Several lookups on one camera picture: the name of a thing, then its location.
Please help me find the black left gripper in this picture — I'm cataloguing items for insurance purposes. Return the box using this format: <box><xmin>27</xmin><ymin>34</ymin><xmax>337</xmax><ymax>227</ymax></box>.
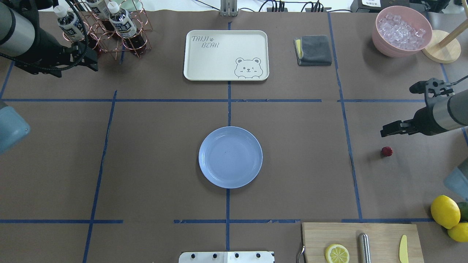
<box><xmin>22</xmin><ymin>28</ymin><xmax>98</xmax><ymax>77</ymax></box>

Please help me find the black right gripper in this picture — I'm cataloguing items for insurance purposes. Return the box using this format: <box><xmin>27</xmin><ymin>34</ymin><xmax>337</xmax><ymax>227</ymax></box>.
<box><xmin>380</xmin><ymin>78</ymin><xmax>455</xmax><ymax>137</ymax></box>

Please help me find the blue plate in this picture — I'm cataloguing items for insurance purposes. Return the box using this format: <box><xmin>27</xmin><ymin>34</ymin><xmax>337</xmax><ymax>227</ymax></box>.
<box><xmin>198</xmin><ymin>126</ymin><xmax>264</xmax><ymax>189</ymax></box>

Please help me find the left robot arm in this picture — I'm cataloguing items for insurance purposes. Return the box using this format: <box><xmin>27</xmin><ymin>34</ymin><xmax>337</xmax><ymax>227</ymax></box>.
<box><xmin>0</xmin><ymin>0</ymin><xmax>98</xmax><ymax>78</ymax></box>

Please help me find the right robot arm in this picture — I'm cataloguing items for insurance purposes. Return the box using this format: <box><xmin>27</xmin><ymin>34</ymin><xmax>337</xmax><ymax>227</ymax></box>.
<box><xmin>380</xmin><ymin>77</ymin><xmax>468</xmax><ymax>137</ymax></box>

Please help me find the red strawberry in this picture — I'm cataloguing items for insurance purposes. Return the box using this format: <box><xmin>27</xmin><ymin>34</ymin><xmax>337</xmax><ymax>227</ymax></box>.
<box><xmin>381</xmin><ymin>146</ymin><xmax>393</xmax><ymax>157</ymax></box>

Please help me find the dark drink bottle right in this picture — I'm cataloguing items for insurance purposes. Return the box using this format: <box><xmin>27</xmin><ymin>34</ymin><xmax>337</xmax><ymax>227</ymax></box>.
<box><xmin>53</xmin><ymin>5</ymin><xmax>85</xmax><ymax>42</ymax></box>

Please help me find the dark drink bottle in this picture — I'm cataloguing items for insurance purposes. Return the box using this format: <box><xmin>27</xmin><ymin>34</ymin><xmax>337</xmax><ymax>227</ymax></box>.
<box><xmin>107</xmin><ymin>1</ymin><xmax>137</xmax><ymax>39</ymax></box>
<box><xmin>53</xmin><ymin>5</ymin><xmax>85</xmax><ymax>42</ymax></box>
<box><xmin>86</xmin><ymin>0</ymin><xmax>110</xmax><ymax>20</ymax></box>

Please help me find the dark drink bottle front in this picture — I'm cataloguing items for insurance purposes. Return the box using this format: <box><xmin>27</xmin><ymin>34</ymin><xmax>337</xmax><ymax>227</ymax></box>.
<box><xmin>86</xmin><ymin>0</ymin><xmax>110</xmax><ymax>20</ymax></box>

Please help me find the dark drink bottle left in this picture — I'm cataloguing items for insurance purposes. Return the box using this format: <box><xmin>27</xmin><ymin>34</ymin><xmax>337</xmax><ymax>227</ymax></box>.
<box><xmin>107</xmin><ymin>1</ymin><xmax>137</xmax><ymax>39</ymax></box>

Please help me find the wooden cup stand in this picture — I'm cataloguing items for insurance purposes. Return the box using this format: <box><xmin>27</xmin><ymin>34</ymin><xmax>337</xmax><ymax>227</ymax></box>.
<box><xmin>422</xmin><ymin>0</ymin><xmax>468</xmax><ymax>64</ymax></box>

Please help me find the green bowl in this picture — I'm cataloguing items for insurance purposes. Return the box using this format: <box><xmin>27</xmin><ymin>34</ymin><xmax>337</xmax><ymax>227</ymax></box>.
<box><xmin>119</xmin><ymin>0</ymin><xmax>144</xmax><ymax>12</ymax></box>

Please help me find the pink bowl of ice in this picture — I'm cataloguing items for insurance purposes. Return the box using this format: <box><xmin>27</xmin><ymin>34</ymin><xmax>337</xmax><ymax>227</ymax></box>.
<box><xmin>372</xmin><ymin>5</ymin><xmax>432</xmax><ymax>58</ymax></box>

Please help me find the large yellow lemon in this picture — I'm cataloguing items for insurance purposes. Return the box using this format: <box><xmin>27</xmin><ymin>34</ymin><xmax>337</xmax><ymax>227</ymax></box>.
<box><xmin>430</xmin><ymin>195</ymin><xmax>461</xmax><ymax>229</ymax></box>

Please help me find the green lime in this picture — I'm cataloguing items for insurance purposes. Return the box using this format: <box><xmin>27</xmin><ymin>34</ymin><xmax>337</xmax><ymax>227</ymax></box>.
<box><xmin>457</xmin><ymin>202</ymin><xmax>468</xmax><ymax>222</ymax></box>

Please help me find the wooden cutting board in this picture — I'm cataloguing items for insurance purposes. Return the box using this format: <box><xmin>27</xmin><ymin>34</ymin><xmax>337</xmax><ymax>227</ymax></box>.
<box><xmin>302</xmin><ymin>222</ymin><xmax>424</xmax><ymax>263</ymax></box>

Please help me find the grey yellow folded cloth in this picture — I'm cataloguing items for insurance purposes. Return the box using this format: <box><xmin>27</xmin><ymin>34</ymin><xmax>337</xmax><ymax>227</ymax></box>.
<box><xmin>294</xmin><ymin>35</ymin><xmax>332</xmax><ymax>66</ymax></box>

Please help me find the small yellow lemon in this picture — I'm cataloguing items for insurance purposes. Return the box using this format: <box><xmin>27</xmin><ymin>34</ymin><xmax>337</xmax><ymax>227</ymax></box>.
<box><xmin>447</xmin><ymin>222</ymin><xmax>468</xmax><ymax>243</ymax></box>

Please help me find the steel muddler black cap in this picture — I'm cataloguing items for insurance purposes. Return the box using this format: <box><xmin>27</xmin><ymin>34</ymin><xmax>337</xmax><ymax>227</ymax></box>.
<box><xmin>358</xmin><ymin>233</ymin><xmax>371</xmax><ymax>263</ymax></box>

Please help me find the yellow plastic knife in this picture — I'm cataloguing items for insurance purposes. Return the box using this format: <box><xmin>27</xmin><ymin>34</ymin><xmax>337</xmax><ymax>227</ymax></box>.
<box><xmin>399</xmin><ymin>235</ymin><xmax>408</xmax><ymax>263</ymax></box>

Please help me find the lemon half slice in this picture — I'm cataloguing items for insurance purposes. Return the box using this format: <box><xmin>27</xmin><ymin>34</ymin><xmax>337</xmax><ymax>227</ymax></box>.
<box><xmin>324</xmin><ymin>244</ymin><xmax>350</xmax><ymax>263</ymax></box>

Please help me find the cream bear tray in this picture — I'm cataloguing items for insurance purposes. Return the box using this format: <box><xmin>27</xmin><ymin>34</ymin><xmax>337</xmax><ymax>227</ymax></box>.
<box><xmin>183</xmin><ymin>30</ymin><xmax>269</xmax><ymax>81</ymax></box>

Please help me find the copper wire bottle rack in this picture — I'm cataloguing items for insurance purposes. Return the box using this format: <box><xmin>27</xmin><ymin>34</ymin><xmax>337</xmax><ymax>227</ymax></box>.
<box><xmin>59</xmin><ymin>0</ymin><xmax>153</xmax><ymax>59</ymax></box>

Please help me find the aluminium frame post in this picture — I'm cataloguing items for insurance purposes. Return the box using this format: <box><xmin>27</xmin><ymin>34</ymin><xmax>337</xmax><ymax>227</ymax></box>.
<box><xmin>220</xmin><ymin>0</ymin><xmax>238</xmax><ymax>17</ymax></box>

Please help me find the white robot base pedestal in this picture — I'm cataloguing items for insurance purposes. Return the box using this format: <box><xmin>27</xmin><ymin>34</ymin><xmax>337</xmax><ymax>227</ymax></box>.
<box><xmin>178</xmin><ymin>251</ymin><xmax>275</xmax><ymax>263</ymax></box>

